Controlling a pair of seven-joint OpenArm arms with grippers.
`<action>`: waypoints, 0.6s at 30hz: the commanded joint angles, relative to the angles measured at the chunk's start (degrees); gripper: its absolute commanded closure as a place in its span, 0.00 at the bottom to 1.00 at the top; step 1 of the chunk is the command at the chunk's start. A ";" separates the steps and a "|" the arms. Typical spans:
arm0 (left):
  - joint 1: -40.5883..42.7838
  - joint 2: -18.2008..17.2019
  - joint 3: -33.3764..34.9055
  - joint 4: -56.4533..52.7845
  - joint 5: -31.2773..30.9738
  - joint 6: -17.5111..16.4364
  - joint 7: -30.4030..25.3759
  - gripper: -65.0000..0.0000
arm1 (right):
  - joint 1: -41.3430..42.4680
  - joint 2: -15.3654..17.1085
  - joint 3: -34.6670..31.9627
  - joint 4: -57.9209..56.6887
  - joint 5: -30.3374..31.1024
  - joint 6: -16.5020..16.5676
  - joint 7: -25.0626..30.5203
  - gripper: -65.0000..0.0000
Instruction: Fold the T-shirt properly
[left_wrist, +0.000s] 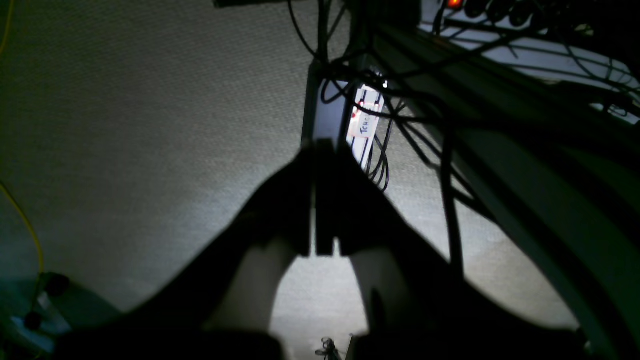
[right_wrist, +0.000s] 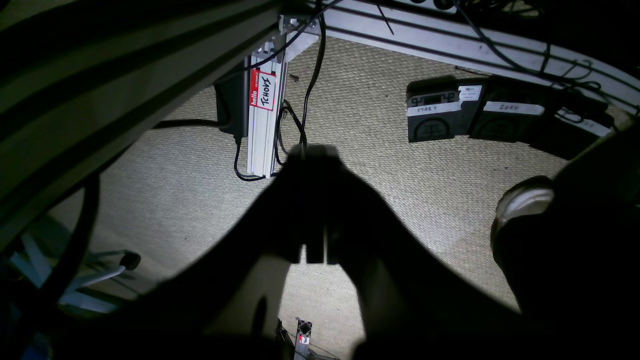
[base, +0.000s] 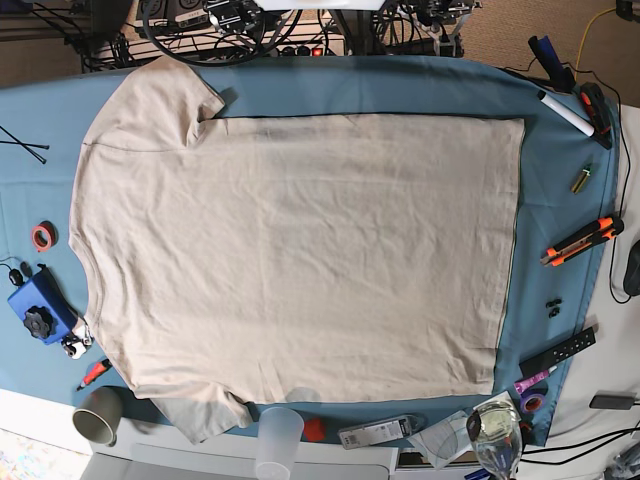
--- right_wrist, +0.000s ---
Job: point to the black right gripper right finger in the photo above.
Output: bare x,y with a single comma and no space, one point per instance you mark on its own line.
408,299

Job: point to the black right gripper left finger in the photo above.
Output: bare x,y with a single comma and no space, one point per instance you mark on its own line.
227,303

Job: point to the black foot pedal start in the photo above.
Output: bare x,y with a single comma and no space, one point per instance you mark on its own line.
443,108

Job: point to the black power adapter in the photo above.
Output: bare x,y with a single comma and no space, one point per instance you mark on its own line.
232,104

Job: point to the black foot pedal zero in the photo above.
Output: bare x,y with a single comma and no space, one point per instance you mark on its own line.
510,112

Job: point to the aluminium table leg with label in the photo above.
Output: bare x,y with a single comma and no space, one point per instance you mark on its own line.
267,80

